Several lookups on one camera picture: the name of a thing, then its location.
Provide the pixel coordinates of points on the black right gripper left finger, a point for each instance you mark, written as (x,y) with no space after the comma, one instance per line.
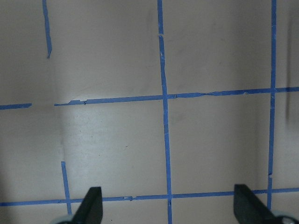
(91,209)

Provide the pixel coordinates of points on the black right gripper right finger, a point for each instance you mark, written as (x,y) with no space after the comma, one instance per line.
(248,208)

